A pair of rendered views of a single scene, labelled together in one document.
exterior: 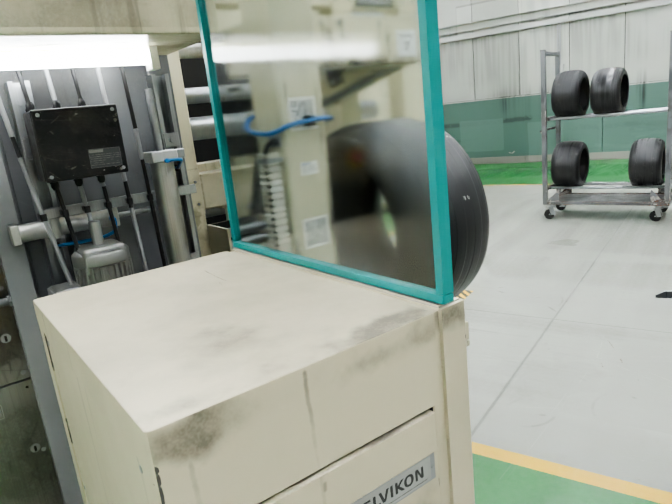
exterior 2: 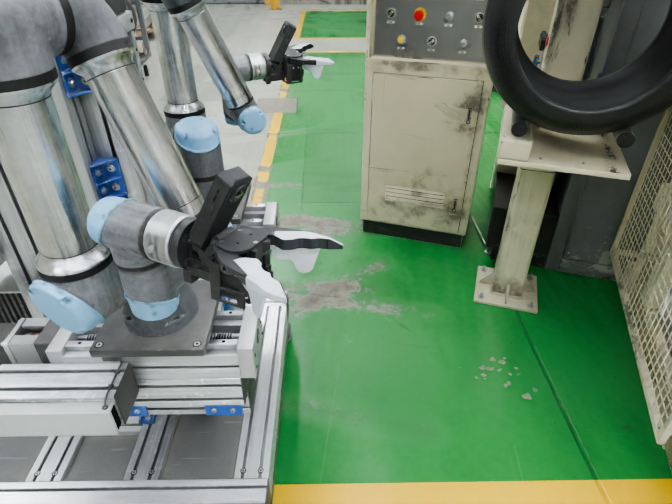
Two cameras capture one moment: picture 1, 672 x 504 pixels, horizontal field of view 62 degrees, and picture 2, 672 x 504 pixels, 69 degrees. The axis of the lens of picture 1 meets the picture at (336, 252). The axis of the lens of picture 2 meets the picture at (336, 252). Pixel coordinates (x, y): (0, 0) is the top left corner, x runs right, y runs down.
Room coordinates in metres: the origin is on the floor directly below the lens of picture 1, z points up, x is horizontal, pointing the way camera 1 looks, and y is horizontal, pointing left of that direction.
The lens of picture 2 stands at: (2.35, -1.58, 1.41)
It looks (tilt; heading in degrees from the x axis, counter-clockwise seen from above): 35 degrees down; 143
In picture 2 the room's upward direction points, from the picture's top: straight up
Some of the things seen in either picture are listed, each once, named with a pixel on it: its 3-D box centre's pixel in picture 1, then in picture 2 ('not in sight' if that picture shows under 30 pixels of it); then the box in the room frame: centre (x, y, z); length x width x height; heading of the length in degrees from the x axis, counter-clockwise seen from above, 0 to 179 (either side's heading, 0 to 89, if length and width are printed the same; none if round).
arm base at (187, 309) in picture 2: not in sight; (156, 293); (1.51, -1.42, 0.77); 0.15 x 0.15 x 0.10
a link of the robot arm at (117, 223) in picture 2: not in sight; (133, 228); (1.70, -1.46, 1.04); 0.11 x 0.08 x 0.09; 28
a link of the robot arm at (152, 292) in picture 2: not in sight; (156, 276); (1.70, -1.45, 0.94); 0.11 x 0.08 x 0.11; 118
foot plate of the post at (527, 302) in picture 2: not in sight; (506, 286); (1.42, 0.08, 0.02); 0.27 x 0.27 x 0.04; 36
